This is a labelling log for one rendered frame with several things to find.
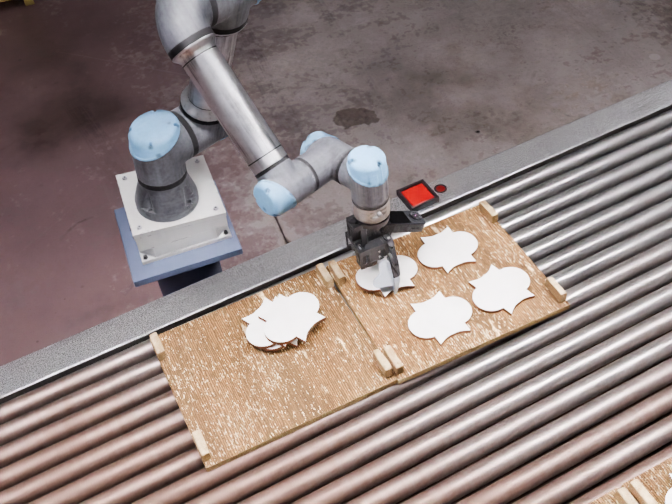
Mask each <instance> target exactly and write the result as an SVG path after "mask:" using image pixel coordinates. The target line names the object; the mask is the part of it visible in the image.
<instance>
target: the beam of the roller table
mask: <svg viewBox="0 0 672 504"><path fill-rule="evenodd" d="M671 109H672V79H671V80H669V81H666V82H664V83H662V84H659V85H657V86H655V87H652V88H650V89H648V90H645V91H643V92H641V93H638V94H636V95H634V96H631V97H629V98H627V99H624V100H622V101H620V102H617V103H615V104H613V105H610V106H608V107H606V108H603V109H601V110H599V111H596V112H594V113H592V114H589V115H587V116H585V117H582V118H580V119H578V120H575V121H573V122H571V123H568V124H566V125H564V126H561V127H559V128H557V129H554V130H552V131H550V132H547V133H545V134H543V135H540V136H538V137H536V138H533V139H531V140H529V141H526V142H524V143H522V144H519V145H517V146H515V147H512V148H510V149H508V150H505V151H503V152H501V153H498V154H496V155H494V156H491V157H489V158H486V159H484V160H482V161H479V162H477V163H475V164H472V165H470V166H468V167H465V168H463V169H461V170H458V171H456V172H454V173H451V174H449V175H447V176H444V177H442V178H440V179H437V180H435V181H433V182H430V183H428V185H429V186H430V187H431V188H432V189H433V191H434V187H435V186H436V185H438V184H443V185H445V186H446V187H447V190H446V192H444V193H437V192H435V191H434V192H435V193H436V194H437V195H438V196H439V202H438V203H435V204H433V205H431V206H428V207H426V208H424V209H422V210H419V211H417V212H418V213H419V214H420V215H421V217H422V218H425V217H428V216H430V215H432V214H434V213H437V212H439V211H441V210H444V209H446V208H448V207H450V206H453V205H455V204H457V203H459V202H462V201H464V200H466V199H469V198H471V197H473V196H475V195H478V194H480V193H482V192H484V191H487V190H489V189H491V188H494V187H496V186H498V185H500V184H503V183H505V182H507V181H509V180H512V179H514V178H516V177H519V176H521V175H523V174H525V173H528V172H530V171H532V170H534V169H537V168H539V167H541V166H544V165H546V164H548V163H550V162H553V161H555V160H557V159H560V158H562V157H564V156H566V155H569V154H571V153H573V152H575V151H578V150H580V149H582V148H585V147H587V146H589V145H591V144H594V143H596V142H598V141H600V140H603V139H605V138H607V137H610V136H612V135H614V134H616V133H619V132H621V131H623V130H625V129H628V128H630V127H632V126H635V125H637V124H639V123H641V122H644V121H646V120H648V119H650V118H653V117H655V116H657V115H660V114H662V113H664V112H666V111H669V110H671ZM346 231H347V223H346V219H344V220H342V221H339V222H337V223H335V224H332V225H330V226H328V227H325V228H323V229H321V230H318V231H316V232H314V233H311V234H309V235H307V236H304V237H302V238H299V239H297V240H295V241H292V242H290V243H288V244H285V245H283V246H281V247H278V248H276V249H274V250H271V251H269V252H267V253H264V254H262V255H260V256H257V257H255V258H253V259H250V260H248V261H246V262H243V263H241V264H239V265H236V266H234V267H232V268H229V269H227V270H225V271H222V272H220V273H218V274H215V275H213V276H211V277H208V278H206V279H204V280H201V281H199V282H197V283H194V284H192V285H190V286H187V287H185V288H183V289H180V290H178V291H176V292H173V293H171V294H169V295H166V296H164V297H162V298H159V299H157V300H155V301H152V302H150V303H148V304H145V305H143V306H141V307H138V308H136V309H134V310H131V311H129V312H127V313H124V314H122V315H120V316H117V317H115V318H112V319H110V320H108V321H105V322H103V323H101V324H98V325H96V326H94V327H91V328H89V329H87V330H84V331H82V332H80V333H77V334H75V335H73V336H70V337H68V338H66V339H63V340H61V341H59V342H56V343H54V344H52V345H49V346H47V347H45V348H42V349H40V350H38V351H35V352H33V353H31V354H28V355H26V356H24V357H21V358H19V359H17V360H14V361H12V362H10V363H7V364H5V365H3V366H0V404H2V403H5V402H7V401H9V400H11V399H14V398H16V397H18V396H21V395H23V394H25V393H27V392H30V391H32V390H34V389H36V388H39V387H41V386H43V385H46V384H48V383H50V382H52V381H55V380H57V379H59V378H61V377H64V376H66V375H68V374H71V373H73V372H75V371H77V370H80V369H82V368H84V367H86V366H89V365H91V364H93V363H96V362H98V361H100V360H102V359H105V358H107V357H109V356H112V355H114V354H116V353H118V352H121V351H123V350H125V349H127V348H130V347H132V346H134V345H137V344H139V343H141V342H143V341H146V340H148V339H150V336H149V335H150V334H152V333H154V332H156V333H157V334H158V335H159V334H161V333H164V332H166V331H168V330H171V329H173V328H175V327H177V326H180V325H182V324H184V323H187V322H189V321H191V320H193V319H196V318H198V317H200V316H202V315H205V314H207V313H209V312H212V311H214V310H216V309H218V308H221V307H223V306H225V305H227V304H230V303H232V302H234V301H237V300H239V299H241V298H243V297H246V296H248V295H250V294H253V293H255V292H257V291H259V290H262V289H264V288H266V287H268V286H271V285H273V284H275V283H278V282H280V281H282V280H284V279H287V278H289V277H291V276H293V275H296V274H298V273H300V272H303V271H305V270H307V269H309V268H312V267H314V266H316V265H317V264H319V263H323V262H325V261H328V260H330V259H332V258H334V257H337V256H339V255H341V254H343V253H346V252H348V251H350V250H353V249H352V248H350V249H347V245H346V237H345V232H346Z"/></svg>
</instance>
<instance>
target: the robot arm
mask: <svg viewBox="0 0 672 504"><path fill-rule="evenodd" d="M260 1H261V0H156V5H155V21H156V27H157V31H158V34H159V38H160V40H161V43H162V45H163V47H164V49H165V51H166V53H167V54H168V56H169V57H170V59H171V60H172V62H173V63H176V64H180V65H182V67H183V68H184V70H185V71H186V73H187V74H188V76H189V77H190V81H189V85H188V86H187V87H185V89H184V90H183V92H182V94H181V99H180V105H179V106H178V107H176V108H175V109H173V110H171V111H166V110H157V111H156V112H154V111H153V110H152V111H149V112H146V113H144V114H142V115H140V116H139V117H138V118H136V119H135V120H134V122H133V123H132V124H131V126H130V128H129V132H128V139H129V150H130V152H131V154H132V158H133V163H134V167H135V171H136V175H137V180H138V181H137V186H136V191H135V204H136V208H137V211H138V212H139V214H140V215H141V216H143V217H144V218H146V219H148V220H150V221H154V222H161V223H166V222H173V221H177V220H180V219H182V218H184V217H186V216H188V215H189V214H190V213H191V212H193V210H194V209H195V208H196V206H197V204H198V201H199V195H198V189H197V186H196V184H195V183H194V181H193V180H192V178H191V177H190V175H189V174H188V172H187V169H186V163H185V162H186V161H187V160H189V159H191V158H192V157H194V156H195V155H197V154H198V153H200V152H202V151H203V150H205V149H207V148H208V147H210V146H211V145H213V144H215V143H216V142H218V141H220V140H223V139H225V138H226V137H227V136H229V138H230V139H231V141H232V142H233V144H234V145H235V147H236V148H237V150H238V151H239V153H240V154H241V156H242V157H243V159H244V160H245V162H246V163H247V165H248V166H249V168H250V169H251V171H252V172H253V174H254V176H255V177H256V178H257V180H258V183H257V185H255V187H254V190H253V194H254V197H255V198H256V202H257V204H258V206H259V207H260V208H261V209H262V210H263V211H264V212H265V213H266V214H268V215H270V216H280V215H282V214H283V213H285V212H286V211H288V210H290V209H292V208H294V207H295V206H296V205H297V204H298V203H299V202H301V201H302V200H304V199H305V198H306V197H308V196H309V195H311V194H312V193H314V192H315V191H317V190H318V189H319V188H321V187H322V186H324V185H325V184H327V183H328V182H329V181H331V180H334V181H336V182H337V183H339V184H341V185H344V186H345V187H347V188H349V189H350V190H351V198H352V207H353V215H351V216H348V217H346V223H347V231H346V232H345V237H346V245H347V249H350V248H352V249H353V251H355V252H354V253H353V255H354V256H355V255H356V262H357V263H358V264H359V266H360V267H361V270H363V269H366V268H368V267H372V266H374V265H376V264H378V262H377V261H379V260H381V259H383V258H384V256H386V257H387V260H382V261H381V262H380V263H379V271H380V272H379V275H378V276H377V277H376V278H375V279H374V280H373V285H374V287H376V288H380V287H386V286H392V288H393V292H394V294H396V293H397V292H398V288H399V283H400V266H399V261H398V258H397V254H396V251H395V244H394V240H393V238H392V237H391V234H392V233H400V232H422V230H423V228H424V226H425V224H426V222H425V220H424V219H423V218H422V217H421V215H420V214H419V213H418V212H417V211H390V200H389V185H388V166H387V163H386V157H385V154H384V153H383V151H382V150H381V149H379V148H378V147H375V146H372V147H371V146H368V145H363V146H359V147H356V148H353V147H351V146H349V145H348V144H346V143H344V142H342V141H340V140H339V139H338V138H337V137H335V136H332V135H329V134H326V133H324V132H322V131H316V132H313V133H311V134H310V135H309V136H308V137H307V139H306V141H304V142H303V144H302V146H301V149H300V156H298V157H297V158H295V159H294V160H292V161H291V159H290V158H289V157H288V155H287V153H286V152H285V150H284V149H283V147H282V146H281V144H280V142H279V141H278V139H277V138H276V136H275V135H274V133H273V132H272V130H271V129H270V127H269V126H268V124H267V122H266V121H265V119H264V118H263V116H262V115H261V113H260V112H259V110H258V109H257V107H256V106H255V104H254V103H253V101H252V99H251V98H250V96H249V95H248V93H247V92H246V90H245V89H244V87H243V86H242V84H241V83H240V81H239V80H238V78H237V76H236V75H235V73H234V72H233V70H232V69H231V67H232V62H233V56H234V50H235V45H236V39H237V34H238V32H240V31H241V30H242V29H243V28H244V27H245V26H246V24H247V20H248V16H249V10H250V8H251V7H252V6H253V5H257V4H259V2H260ZM348 239H349V240H350V242H351V244H348Z"/></svg>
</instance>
